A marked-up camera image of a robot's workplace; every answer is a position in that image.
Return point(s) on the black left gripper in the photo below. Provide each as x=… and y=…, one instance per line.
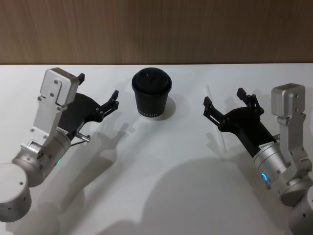
x=78, y=110

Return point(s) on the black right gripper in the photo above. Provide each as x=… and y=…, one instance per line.
x=247, y=124

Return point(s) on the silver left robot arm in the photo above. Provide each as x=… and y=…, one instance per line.
x=52, y=95

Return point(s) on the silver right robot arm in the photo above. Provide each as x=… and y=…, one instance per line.
x=288, y=117

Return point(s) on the clear plastic straw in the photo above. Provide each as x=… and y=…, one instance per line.
x=222, y=147

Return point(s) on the black paper cup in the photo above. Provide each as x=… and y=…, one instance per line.
x=150, y=102

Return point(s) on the black plastic cup lid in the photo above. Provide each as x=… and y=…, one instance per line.
x=150, y=78

